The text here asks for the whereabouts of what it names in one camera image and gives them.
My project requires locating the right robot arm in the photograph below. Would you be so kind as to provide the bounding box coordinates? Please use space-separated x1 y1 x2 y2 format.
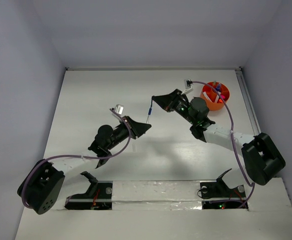
152 89 286 186

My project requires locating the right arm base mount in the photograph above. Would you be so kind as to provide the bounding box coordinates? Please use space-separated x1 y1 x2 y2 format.
197 169 248 210

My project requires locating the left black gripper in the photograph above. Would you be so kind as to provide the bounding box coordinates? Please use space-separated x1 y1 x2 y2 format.
106 116 150 151

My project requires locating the blue ballpoint pen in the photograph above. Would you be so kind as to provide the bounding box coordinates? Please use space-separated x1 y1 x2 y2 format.
146 100 153 124

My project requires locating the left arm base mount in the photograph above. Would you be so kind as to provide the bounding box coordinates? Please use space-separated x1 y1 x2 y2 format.
64 171 113 211

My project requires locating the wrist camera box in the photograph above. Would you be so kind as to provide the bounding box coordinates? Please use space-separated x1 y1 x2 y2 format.
110 104 124 117
182 79 193 95

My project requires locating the black capped white marker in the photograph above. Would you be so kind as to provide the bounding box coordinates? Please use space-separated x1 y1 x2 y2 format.
214 91 221 103

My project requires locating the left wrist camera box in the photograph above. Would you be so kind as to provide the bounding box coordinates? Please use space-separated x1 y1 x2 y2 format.
110 104 124 117

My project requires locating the orange round compartment container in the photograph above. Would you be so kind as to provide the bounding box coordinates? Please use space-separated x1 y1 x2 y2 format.
200 82 230 111

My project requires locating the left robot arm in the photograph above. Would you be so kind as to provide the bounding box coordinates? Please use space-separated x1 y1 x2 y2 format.
17 116 151 215

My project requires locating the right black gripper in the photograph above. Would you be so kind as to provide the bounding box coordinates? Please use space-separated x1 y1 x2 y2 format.
152 88 196 125

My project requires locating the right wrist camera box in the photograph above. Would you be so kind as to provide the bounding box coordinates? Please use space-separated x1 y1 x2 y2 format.
182 79 193 95

